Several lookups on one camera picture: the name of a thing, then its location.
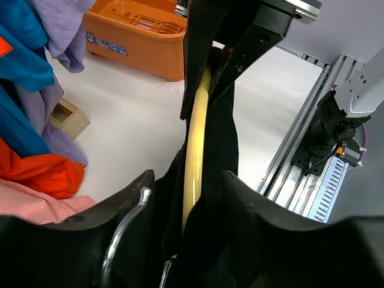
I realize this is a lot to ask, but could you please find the lavender t shirt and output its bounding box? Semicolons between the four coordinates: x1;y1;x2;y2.
11;0;97;169

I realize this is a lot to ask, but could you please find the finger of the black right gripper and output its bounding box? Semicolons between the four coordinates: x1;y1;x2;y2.
209;17;285;107
180;1;227;120

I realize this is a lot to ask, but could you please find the orange t shirt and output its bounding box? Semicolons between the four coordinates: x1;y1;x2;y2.
1;38;84;199

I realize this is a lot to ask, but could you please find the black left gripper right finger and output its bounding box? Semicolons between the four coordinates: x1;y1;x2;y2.
221;172;383;287

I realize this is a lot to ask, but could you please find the yellow hanger with metal hook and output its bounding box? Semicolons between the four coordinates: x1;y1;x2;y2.
100;67;212;288

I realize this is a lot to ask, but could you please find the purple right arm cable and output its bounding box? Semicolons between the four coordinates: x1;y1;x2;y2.
359;122;370;163

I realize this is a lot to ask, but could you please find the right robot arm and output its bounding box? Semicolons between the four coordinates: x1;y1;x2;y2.
181;1;383;155

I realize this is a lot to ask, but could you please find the wooden clothes rack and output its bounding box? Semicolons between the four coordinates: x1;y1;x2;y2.
49;98;90;140

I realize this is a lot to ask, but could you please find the pink t shirt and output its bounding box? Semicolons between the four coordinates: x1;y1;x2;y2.
0;179;97;224

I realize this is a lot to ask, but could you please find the blue t shirt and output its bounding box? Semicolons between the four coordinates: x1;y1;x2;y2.
1;1;54;158

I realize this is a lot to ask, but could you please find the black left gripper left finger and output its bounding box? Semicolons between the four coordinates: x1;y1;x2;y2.
1;170;155;287

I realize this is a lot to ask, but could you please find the aluminium mounting rail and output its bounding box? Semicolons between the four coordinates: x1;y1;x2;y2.
173;0;367;217

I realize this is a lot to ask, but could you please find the white slotted cable duct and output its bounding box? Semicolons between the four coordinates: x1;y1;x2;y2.
307;157;349;223

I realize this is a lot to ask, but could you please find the orange plastic basket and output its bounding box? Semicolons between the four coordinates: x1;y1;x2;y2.
83;1;187;82

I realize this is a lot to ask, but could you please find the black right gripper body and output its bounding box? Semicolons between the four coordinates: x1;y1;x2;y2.
185;1;295;39

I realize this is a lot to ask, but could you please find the black t shirt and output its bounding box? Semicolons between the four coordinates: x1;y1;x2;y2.
152;47;259;288

